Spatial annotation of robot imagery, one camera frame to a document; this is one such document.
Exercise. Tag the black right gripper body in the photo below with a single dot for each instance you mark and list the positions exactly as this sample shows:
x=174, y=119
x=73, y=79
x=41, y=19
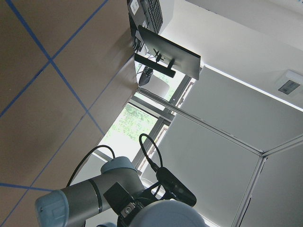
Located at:
x=125, y=205

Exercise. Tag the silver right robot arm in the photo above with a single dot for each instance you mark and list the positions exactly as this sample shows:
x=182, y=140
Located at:
x=73, y=205

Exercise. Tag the black monitor on stand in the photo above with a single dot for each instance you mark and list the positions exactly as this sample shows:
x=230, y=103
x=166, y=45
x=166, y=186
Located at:
x=169, y=56

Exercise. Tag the black keyboard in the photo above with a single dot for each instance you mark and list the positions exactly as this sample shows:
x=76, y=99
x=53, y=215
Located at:
x=153, y=15

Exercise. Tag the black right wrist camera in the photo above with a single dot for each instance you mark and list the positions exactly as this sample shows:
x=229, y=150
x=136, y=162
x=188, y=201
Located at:
x=174, y=188

